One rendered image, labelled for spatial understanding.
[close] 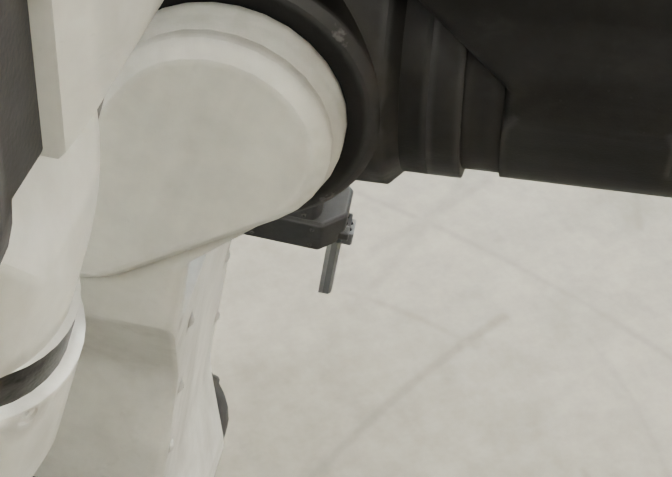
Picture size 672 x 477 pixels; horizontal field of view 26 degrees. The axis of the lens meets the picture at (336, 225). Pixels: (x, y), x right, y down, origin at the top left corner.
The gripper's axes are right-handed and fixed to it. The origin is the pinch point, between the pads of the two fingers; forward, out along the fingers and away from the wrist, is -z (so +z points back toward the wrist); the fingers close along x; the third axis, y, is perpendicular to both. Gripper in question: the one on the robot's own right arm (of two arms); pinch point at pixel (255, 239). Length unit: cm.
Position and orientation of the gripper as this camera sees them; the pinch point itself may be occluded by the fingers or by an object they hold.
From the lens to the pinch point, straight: 100.8
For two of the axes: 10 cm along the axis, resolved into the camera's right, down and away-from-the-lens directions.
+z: 1.3, -6.9, -7.2
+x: -9.8, -2.1, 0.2
